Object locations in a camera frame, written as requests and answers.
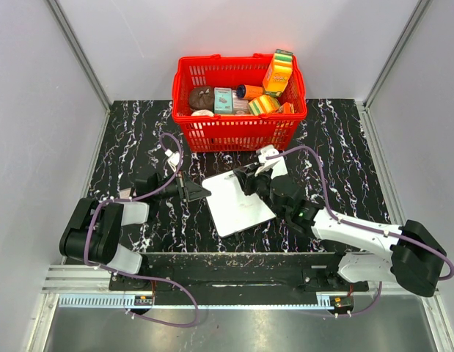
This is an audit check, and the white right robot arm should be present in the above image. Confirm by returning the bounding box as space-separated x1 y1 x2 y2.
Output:
233 164 447 297

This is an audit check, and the brown round bread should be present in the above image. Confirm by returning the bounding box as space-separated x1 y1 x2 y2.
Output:
188 86 215 111

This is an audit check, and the orange blue cylindrical can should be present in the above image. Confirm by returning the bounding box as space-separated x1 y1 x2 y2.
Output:
236 84 264 100

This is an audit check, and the orange snack packet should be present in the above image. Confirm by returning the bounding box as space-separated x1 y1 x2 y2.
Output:
277 102 295 114

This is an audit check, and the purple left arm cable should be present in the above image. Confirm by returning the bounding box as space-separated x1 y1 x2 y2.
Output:
82 132 201 327

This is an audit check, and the yellow green sponge pack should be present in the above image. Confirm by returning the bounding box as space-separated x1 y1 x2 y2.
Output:
248 95 280 116

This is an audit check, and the orange green sponge box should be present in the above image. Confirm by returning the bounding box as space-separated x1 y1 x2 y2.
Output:
262 49 293 98

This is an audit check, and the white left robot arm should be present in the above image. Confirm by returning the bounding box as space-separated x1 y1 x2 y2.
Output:
59 172 211 290

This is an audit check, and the white round lid container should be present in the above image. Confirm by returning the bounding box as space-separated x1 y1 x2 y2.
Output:
191 109 214 117

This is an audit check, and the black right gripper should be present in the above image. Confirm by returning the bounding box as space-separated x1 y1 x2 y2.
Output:
234 163 285 219

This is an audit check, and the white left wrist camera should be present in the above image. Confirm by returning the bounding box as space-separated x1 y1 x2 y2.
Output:
164 149 181 172

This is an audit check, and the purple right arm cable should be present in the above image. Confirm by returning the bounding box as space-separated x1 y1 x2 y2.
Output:
266 145 454 318

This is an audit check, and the small white whiteboard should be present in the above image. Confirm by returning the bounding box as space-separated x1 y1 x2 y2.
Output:
202 169 275 238

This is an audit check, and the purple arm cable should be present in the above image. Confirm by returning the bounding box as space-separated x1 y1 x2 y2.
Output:
266 145 454 318
82 132 201 327

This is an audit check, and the pink white small box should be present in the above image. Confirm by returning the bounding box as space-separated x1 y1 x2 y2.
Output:
232 90 250 115

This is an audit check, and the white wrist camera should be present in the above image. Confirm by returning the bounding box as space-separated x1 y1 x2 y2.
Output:
164 149 181 172
255 144 282 176

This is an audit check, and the small pink label card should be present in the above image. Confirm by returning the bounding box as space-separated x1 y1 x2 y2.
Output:
119 187 136 199

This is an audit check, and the teal white small box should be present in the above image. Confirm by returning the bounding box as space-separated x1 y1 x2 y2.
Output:
213 87 233 114

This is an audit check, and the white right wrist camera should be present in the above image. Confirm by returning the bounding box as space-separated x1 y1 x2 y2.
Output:
255 144 282 176

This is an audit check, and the red plastic shopping basket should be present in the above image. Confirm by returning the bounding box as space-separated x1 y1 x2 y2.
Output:
172 54 307 153

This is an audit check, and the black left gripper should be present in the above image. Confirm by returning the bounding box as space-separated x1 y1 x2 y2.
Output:
152 169 211 203

